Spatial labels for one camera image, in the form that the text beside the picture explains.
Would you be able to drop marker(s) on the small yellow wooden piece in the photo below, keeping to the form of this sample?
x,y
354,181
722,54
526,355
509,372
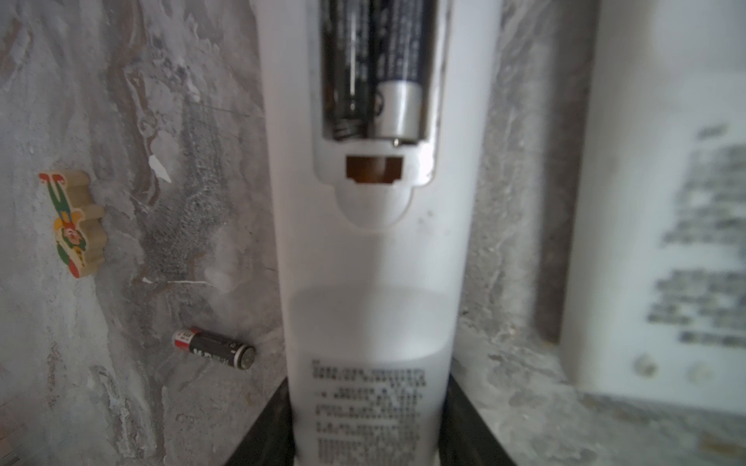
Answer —
x,y
79,234

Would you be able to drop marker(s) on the black batteries in remote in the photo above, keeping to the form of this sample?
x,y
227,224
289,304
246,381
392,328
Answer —
x,y
375,68

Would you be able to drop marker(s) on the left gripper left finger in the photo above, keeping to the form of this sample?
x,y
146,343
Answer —
x,y
269,442

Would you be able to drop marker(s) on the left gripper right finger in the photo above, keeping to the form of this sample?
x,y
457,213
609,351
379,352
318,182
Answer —
x,y
464,437

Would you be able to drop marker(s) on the white remote control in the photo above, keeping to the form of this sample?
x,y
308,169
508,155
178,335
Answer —
x,y
655,296
372,235

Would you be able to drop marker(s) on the black battery on table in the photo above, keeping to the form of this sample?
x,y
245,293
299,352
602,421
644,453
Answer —
x,y
223,349

